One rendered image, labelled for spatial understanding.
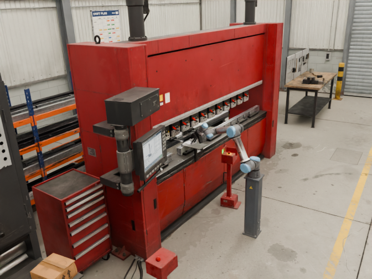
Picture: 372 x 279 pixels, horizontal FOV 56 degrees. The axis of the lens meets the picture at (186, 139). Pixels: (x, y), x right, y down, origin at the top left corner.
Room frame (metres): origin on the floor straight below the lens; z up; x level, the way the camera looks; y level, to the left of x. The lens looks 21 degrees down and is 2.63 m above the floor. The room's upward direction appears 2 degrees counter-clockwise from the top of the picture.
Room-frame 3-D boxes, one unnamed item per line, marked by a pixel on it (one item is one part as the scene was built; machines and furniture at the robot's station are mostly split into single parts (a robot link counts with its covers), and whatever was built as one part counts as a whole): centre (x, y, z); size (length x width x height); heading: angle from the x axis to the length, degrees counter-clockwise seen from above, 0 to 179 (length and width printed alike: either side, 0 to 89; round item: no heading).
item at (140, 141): (2.87, 0.32, 1.42); 0.45 x 0.12 x 0.36; 157
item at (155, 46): (4.63, -0.39, 2.23); 3.00 x 0.10 x 0.14; 143
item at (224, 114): (4.62, 0.01, 0.93); 2.30 x 0.14 x 0.10; 143
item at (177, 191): (4.61, -0.42, 0.42); 3.00 x 0.21 x 0.83; 143
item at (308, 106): (8.11, -3.00, 0.75); 1.80 x 0.75 x 1.50; 147
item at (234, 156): (4.25, -0.57, 0.75); 0.20 x 0.16 x 0.18; 154
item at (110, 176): (2.92, 0.57, 1.18); 0.40 x 0.24 x 0.07; 143
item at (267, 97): (6.04, -1.22, 1.15); 0.85 x 0.25 x 2.30; 53
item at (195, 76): (4.64, -0.38, 1.74); 3.00 x 0.08 x 0.80; 143
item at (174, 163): (4.61, -0.42, 0.85); 3.00 x 0.21 x 0.04; 143
